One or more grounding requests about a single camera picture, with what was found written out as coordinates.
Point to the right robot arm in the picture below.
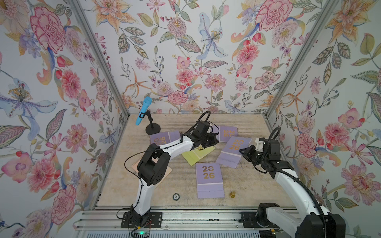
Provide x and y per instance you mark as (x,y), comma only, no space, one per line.
(315,220)

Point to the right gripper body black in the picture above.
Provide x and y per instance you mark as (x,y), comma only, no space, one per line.
(261,159)

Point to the blue microphone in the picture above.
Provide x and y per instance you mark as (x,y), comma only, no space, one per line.
(146,103)

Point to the aluminium rail frame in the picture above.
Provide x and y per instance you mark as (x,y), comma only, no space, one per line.
(213,222)

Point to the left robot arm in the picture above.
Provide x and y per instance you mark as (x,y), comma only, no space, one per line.
(164,153)

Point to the yellow-green calendar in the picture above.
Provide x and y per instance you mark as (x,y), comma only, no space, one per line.
(193,156)

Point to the left corner aluminium profile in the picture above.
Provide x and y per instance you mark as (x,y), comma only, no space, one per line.
(90,36)

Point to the corner aluminium profile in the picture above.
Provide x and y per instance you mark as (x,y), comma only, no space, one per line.
(90,36)
(317,27)

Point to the black microphone stand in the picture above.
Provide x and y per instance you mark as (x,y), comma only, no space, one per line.
(152,128)

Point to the right corner aluminium profile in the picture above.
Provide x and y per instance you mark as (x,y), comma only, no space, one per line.
(317,27)

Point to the purple calendar front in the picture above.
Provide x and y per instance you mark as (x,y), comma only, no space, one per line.
(209,181)

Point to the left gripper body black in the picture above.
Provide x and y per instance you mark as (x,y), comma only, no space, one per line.
(207,140)

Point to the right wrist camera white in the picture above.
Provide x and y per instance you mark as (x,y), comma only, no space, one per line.
(259,145)

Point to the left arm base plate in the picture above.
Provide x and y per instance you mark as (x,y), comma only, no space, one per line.
(148,220)

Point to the pink calendar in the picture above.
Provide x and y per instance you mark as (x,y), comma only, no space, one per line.
(150,172)

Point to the purple calendar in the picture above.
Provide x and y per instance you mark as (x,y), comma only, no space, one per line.
(225,132)
(164,137)
(230,155)
(209,181)

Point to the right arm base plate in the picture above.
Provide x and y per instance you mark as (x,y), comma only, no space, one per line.
(250,220)

